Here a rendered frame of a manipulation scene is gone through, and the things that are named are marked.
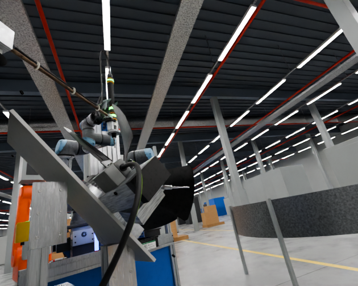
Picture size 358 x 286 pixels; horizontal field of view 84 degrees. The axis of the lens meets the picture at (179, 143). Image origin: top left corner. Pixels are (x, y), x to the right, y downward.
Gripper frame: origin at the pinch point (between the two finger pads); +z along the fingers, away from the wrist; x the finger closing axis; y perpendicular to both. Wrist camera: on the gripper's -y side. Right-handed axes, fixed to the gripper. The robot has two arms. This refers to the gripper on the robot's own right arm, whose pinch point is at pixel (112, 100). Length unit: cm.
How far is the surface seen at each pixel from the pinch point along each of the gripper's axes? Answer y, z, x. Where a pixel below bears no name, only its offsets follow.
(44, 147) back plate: 42, 18, 39
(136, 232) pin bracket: 73, 13, 2
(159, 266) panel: 99, -30, -47
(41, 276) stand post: 79, 10, 35
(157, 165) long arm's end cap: 55, 46, 18
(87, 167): -12, -171, -69
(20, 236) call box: 65, -38, 30
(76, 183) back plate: 53, 19, 29
